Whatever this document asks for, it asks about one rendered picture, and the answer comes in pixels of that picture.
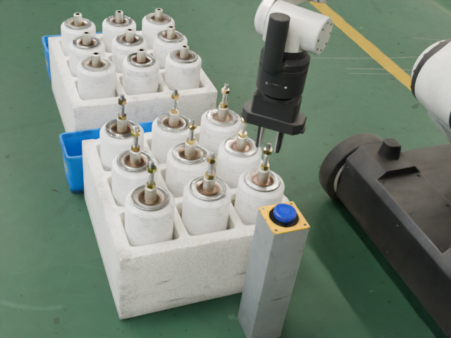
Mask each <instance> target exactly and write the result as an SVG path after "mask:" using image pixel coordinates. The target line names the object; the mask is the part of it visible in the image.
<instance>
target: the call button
mask: <svg viewBox="0 0 451 338"><path fill-rule="evenodd" d="M273 214H274V216H275V217H276V219H277V220H278V221H280V222H282V223H289V222H291V221H292V220H294V219H295V217H296V214H297V212H296V210H295V208H294V207H292V206H291V205H288V204H278V205H276V206H275V208H274V211H273Z"/></svg>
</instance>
